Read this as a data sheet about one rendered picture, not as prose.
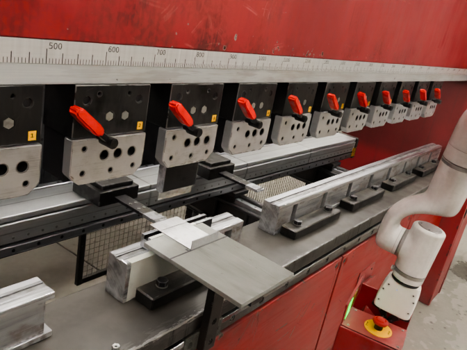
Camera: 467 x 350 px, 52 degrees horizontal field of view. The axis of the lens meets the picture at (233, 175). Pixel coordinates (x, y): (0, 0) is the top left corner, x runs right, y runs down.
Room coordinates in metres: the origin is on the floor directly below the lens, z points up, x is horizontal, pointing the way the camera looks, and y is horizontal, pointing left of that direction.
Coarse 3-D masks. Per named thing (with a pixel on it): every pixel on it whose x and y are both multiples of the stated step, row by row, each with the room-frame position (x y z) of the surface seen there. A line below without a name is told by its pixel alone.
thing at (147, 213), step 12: (108, 180) 1.09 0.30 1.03; (120, 180) 1.11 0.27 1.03; (132, 180) 1.12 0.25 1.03; (84, 192) 1.07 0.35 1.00; (96, 192) 1.04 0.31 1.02; (108, 192) 1.05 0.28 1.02; (120, 192) 1.08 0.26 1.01; (132, 192) 1.11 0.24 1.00; (96, 204) 1.04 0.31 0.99; (108, 204) 1.06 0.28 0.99; (132, 204) 1.04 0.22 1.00; (144, 216) 1.00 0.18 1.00; (156, 216) 1.01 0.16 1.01
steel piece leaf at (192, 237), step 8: (184, 224) 1.00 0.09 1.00; (168, 232) 0.95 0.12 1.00; (176, 232) 0.95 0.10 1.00; (184, 232) 0.96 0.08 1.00; (192, 232) 0.97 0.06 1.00; (200, 232) 0.98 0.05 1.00; (216, 232) 0.95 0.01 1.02; (176, 240) 0.92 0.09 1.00; (184, 240) 0.92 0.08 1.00; (192, 240) 0.93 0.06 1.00; (200, 240) 0.91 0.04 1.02; (208, 240) 0.93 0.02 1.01; (192, 248) 0.89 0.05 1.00
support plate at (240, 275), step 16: (160, 240) 0.91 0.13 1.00; (224, 240) 0.96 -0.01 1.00; (160, 256) 0.86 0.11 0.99; (192, 256) 0.87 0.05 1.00; (208, 256) 0.88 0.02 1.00; (224, 256) 0.89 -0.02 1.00; (240, 256) 0.91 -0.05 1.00; (256, 256) 0.92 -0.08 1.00; (192, 272) 0.81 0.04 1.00; (208, 272) 0.82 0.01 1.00; (224, 272) 0.83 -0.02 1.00; (240, 272) 0.84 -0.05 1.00; (256, 272) 0.85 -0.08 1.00; (272, 272) 0.87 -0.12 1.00; (288, 272) 0.88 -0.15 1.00; (224, 288) 0.77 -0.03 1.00; (240, 288) 0.79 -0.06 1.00; (256, 288) 0.80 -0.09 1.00; (272, 288) 0.82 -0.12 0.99; (240, 304) 0.74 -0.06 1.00
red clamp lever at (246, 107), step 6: (240, 102) 0.99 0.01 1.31; (246, 102) 0.99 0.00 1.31; (240, 108) 1.01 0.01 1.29; (246, 108) 1.00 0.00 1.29; (252, 108) 1.01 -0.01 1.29; (246, 114) 1.02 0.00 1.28; (252, 114) 1.02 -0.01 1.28; (246, 120) 1.06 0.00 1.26; (252, 120) 1.03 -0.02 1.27; (258, 120) 1.05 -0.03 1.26; (252, 126) 1.05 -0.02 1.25; (258, 126) 1.04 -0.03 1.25
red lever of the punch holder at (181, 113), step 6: (174, 102) 0.84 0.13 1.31; (174, 108) 0.83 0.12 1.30; (180, 108) 0.83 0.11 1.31; (174, 114) 0.84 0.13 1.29; (180, 114) 0.84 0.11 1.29; (186, 114) 0.85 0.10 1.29; (180, 120) 0.85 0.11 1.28; (186, 120) 0.85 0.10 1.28; (192, 120) 0.87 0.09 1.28; (186, 126) 0.89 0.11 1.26; (192, 126) 0.87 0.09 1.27; (186, 132) 0.89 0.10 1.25; (192, 132) 0.88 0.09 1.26; (198, 132) 0.87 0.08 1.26
